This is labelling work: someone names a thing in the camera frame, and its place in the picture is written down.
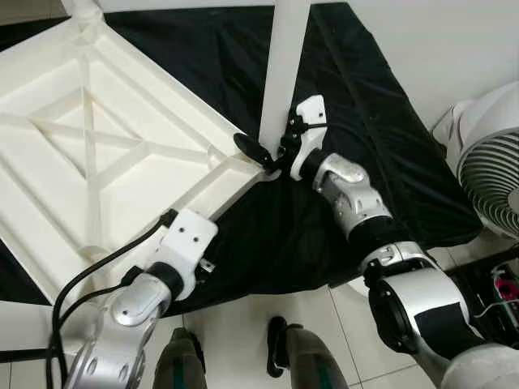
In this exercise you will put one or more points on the grey robot left leg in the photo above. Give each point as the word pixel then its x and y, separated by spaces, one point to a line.
pixel 180 365

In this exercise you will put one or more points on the grey robot leg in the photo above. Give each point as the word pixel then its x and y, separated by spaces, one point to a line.
pixel 312 361
pixel 180 365

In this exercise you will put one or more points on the white plastic table leg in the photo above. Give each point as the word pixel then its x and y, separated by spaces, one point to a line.
pixel 85 10
pixel 284 65

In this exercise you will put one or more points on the black table cloth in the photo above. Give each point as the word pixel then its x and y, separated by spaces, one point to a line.
pixel 365 121

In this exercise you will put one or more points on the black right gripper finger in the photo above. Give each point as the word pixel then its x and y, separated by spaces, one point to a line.
pixel 253 151

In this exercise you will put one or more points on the black metal shelf rack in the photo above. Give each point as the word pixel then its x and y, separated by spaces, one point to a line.
pixel 474 284

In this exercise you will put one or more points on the white pedestal fan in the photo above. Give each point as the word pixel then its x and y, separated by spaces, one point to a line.
pixel 491 162

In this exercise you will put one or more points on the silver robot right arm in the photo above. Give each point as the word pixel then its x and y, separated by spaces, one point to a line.
pixel 357 194

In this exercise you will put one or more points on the white pink hair dryer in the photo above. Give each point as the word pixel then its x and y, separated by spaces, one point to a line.
pixel 507 288

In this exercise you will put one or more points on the white plastic children table top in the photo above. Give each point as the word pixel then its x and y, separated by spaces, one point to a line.
pixel 122 105

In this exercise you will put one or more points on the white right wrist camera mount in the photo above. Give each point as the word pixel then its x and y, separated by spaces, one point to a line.
pixel 312 113

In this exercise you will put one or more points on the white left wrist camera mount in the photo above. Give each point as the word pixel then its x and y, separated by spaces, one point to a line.
pixel 190 235

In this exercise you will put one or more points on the grey robot right leg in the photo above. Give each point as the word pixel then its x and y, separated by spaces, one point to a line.
pixel 312 361

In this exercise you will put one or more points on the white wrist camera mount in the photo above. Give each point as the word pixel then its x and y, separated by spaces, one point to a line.
pixel 190 235
pixel 312 113

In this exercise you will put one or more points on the black metal table leg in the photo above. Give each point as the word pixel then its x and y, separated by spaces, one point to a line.
pixel 24 355

